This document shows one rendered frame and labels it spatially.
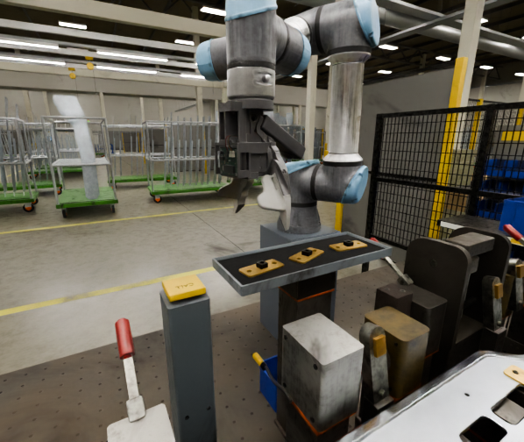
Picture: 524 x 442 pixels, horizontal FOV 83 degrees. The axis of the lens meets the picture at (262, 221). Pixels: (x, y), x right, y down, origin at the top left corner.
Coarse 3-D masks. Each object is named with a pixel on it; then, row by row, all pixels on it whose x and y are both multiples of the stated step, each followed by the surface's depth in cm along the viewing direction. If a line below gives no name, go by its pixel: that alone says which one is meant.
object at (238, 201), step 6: (234, 180) 54; (240, 180) 54; (246, 180) 54; (252, 180) 55; (228, 186) 54; (234, 186) 55; (240, 186) 56; (246, 186) 55; (222, 192) 55; (228, 192) 55; (234, 192) 56; (240, 192) 56; (246, 192) 57; (234, 198) 57; (240, 198) 57; (234, 204) 59; (240, 204) 58; (234, 210) 59
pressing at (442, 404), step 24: (480, 360) 55; (504, 360) 55; (432, 384) 49; (456, 384) 50; (480, 384) 50; (504, 384) 50; (408, 408) 45; (432, 408) 45; (456, 408) 45; (480, 408) 45; (360, 432) 41; (384, 432) 42; (408, 432) 42; (432, 432) 42; (456, 432) 42
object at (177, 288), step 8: (168, 280) 52; (176, 280) 52; (184, 280) 52; (192, 280) 52; (168, 288) 49; (176, 288) 49; (184, 288) 49; (192, 288) 49; (200, 288) 49; (168, 296) 47; (176, 296) 47; (184, 296) 48
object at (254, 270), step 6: (258, 264) 56; (264, 264) 55; (270, 264) 57; (276, 264) 57; (282, 264) 57; (240, 270) 55; (246, 270) 55; (252, 270) 55; (258, 270) 55; (264, 270) 55; (270, 270) 55; (252, 276) 53
